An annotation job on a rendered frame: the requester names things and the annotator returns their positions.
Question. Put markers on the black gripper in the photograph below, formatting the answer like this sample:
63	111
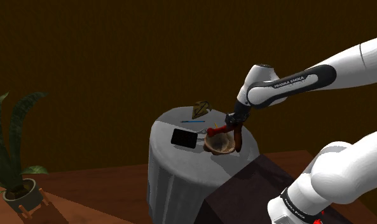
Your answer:
237	115

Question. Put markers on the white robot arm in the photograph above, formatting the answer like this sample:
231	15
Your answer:
346	173

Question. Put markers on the red and orange kitchen tool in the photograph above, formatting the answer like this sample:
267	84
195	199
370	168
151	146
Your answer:
215	131

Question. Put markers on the brown bowl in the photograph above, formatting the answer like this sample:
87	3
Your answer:
219	145

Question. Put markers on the golden leaf-shaped ornament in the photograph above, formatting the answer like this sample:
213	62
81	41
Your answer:
200	109

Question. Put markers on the blue pen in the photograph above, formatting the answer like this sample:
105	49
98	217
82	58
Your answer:
193	121

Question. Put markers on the black flat rectangular device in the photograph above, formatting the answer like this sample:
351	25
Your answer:
184	138

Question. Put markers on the dark maroon robot stand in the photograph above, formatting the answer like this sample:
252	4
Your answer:
247	192

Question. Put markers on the round table with grey cloth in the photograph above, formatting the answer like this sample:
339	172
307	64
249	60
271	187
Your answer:
175	186

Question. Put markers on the potted plant on wooden stand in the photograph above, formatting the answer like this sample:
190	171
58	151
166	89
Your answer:
13	173

